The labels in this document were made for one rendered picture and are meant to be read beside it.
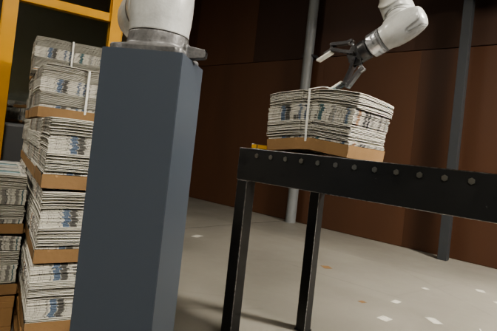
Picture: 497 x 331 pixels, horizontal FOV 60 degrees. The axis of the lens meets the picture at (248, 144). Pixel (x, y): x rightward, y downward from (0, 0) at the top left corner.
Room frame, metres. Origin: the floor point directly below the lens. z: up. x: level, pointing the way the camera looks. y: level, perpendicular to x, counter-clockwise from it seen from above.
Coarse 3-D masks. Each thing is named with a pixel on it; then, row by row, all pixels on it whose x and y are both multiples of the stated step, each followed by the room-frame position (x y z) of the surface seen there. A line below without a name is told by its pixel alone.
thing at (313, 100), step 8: (304, 96) 1.60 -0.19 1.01; (312, 96) 1.58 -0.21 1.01; (304, 104) 1.60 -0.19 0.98; (312, 104) 1.57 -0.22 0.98; (304, 112) 1.60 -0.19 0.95; (312, 112) 1.57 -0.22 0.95; (304, 120) 1.59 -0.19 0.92; (312, 120) 1.57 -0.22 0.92; (304, 128) 1.59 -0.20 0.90; (312, 128) 1.56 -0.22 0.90; (304, 136) 1.59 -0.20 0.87
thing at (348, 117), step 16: (320, 96) 1.56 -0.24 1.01; (336, 96) 1.51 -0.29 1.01; (352, 96) 1.48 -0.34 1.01; (368, 96) 1.50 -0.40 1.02; (320, 112) 1.55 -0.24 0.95; (336, 112) 1.51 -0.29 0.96; (352, 112) 1.46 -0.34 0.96; (368, 112) 1.53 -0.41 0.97; (384, 112) 1.61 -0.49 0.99; (320, 128) 1.54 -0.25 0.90; (336, 128) 1.50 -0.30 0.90; (352, 128) 1.47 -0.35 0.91; (368, 128) 1.56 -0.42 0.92; (384, 128) 1.64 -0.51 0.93; (352, 144) 1.49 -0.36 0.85; (368, 144) 1.59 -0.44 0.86
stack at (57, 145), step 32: (32, 128) 1.94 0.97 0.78; (64, 128) 1.34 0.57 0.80; (32, 160) 1.75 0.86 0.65; (64, 160) 1.35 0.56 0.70; (32, 192) 1.67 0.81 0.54; (64, 192) 1.36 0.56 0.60; (32, 224) 1.49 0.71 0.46; (64, 224) 1.37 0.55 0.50; (32, 288) 1.33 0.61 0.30; (64, 288) 1.38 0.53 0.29; (32, 320) 1.34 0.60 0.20
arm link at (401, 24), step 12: (396, 12) 1.50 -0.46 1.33; (408, 12) 1.45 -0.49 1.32; (420, 12) 1.44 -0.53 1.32; (384, 24) 1.51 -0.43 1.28; (396, 24) 1.47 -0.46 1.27; (408, 24) 1.45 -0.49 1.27; (420, 24) 1.45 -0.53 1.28; (384, 36) 1.50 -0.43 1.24; (396, 36) 1.48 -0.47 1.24; (408, 36) 1.48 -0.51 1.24
